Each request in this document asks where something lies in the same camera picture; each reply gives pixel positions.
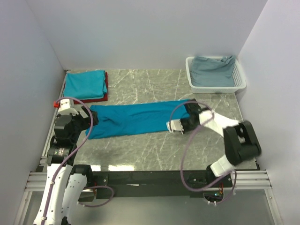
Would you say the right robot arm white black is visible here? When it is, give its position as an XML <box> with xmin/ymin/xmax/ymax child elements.
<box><xmin>181</xmin><ymin>100</ymin><xmax>262</xmax><ymax>187</ymax></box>

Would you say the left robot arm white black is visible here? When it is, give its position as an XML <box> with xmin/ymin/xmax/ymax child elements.
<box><xmin>33</xmin><ymin>105</ymin><xmax>98</xmax><ymax>225</ymax></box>

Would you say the folded red t shirt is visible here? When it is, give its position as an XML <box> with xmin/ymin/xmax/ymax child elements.
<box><xmin>70</xmin><ymin>72</ymin><xmax>109</xmax><ymax>105</ymax></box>

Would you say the folded light teal t shirt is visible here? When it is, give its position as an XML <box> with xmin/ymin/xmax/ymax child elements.
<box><xmin>63</xmin><ymin>70</ymin><xmax>108</xmax><ymax>100</ymax></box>

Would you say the grey blue t shirt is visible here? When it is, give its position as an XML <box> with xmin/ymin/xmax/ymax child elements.
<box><xmin>190</xmin><ymin>55</ymin><xmax>236</xmax><ymax>87</ymax></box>

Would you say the white plastic basket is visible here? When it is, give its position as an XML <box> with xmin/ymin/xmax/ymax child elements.
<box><xmin>185</xmin><ymin>56</ymin><xmax>247</xmax><ymax>94</ymax></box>

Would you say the black base beam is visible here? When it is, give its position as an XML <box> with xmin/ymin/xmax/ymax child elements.
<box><xmin>85</xmin><ymin>170</ymin><xmax>233</xmax><ymax>199</ymax></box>

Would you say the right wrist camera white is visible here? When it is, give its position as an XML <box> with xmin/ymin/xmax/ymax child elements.
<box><xmin>166</xmin><ymin>119</ymin><xmax>184</xmax><ymax>134</ymax></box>

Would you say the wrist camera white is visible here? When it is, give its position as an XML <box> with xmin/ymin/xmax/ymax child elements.
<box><xmin>53</xmin><ymin>99</ymin><xmax>79</xmax><ymax>116</ymax></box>
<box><xmin>166</xmin><ymin>119</ymin><xmax>184</xmax><ymax>134</ymax></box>

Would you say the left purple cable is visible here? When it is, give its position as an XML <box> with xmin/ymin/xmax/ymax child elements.
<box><xmin>38</xmin><ymin>97</ymin><xmax>115</xmax><ymax>225</ymax></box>

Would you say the purple cable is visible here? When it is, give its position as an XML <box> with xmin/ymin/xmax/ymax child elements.
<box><xmin>169</xmin><ymin>101</ymin><xmax>237</xmax><ymax>205</ymax></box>
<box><xmin>38</xmin><ymin>97</ymin><xmax>115</xmax><ymax>225</ymax></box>

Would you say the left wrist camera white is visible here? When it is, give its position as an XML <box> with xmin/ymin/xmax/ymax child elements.
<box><xmin>53</xmin><ymin>99</ymin><xmax>79</xmax><ymax>116</ymax></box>

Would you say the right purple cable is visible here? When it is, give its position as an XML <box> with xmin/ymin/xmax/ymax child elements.
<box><xmin>169</xmin><ymin>101</ymin><xmax>237</xmax><ymax>205</ymax></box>

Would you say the aluminium rail frame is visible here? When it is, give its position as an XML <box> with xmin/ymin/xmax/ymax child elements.
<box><xmin>14</xmin><ymin>70</ymin><xmax>282</xmax><ymax>225</ymax></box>

